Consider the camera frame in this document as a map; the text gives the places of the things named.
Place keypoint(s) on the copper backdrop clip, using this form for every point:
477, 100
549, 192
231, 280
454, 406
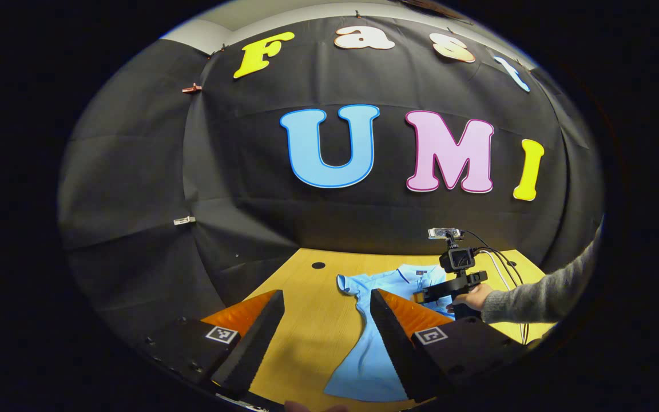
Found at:
192, 88

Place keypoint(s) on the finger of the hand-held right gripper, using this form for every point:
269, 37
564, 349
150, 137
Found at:
435, 292

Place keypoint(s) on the silver backdrop clip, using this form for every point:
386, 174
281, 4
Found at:
183, 220

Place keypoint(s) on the black backdrop cloth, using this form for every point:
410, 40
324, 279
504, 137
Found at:
249, 217

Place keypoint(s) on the light blue T-shirt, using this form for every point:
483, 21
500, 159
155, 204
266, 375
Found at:
364, 355

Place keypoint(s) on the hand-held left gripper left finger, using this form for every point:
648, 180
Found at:
255, 346

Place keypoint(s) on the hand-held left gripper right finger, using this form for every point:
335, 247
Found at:
392, 349

